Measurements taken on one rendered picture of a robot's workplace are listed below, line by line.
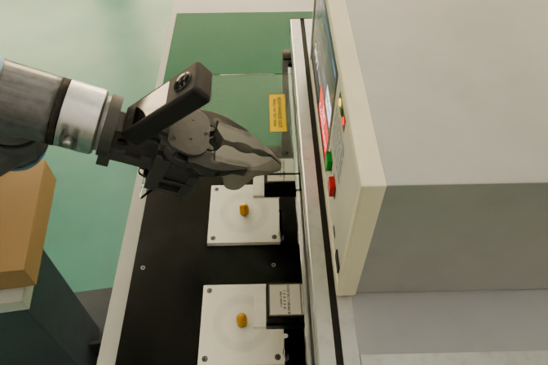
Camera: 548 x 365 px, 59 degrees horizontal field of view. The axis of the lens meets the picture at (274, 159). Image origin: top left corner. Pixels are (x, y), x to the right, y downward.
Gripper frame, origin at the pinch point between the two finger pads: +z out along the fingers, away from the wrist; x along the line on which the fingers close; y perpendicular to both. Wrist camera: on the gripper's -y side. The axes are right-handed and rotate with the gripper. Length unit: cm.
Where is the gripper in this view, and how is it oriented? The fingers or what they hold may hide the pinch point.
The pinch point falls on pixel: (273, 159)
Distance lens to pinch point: 58.9
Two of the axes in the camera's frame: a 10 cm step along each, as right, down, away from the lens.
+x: 0.2, 7.5, -6.6
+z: 9.1, 2.6, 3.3
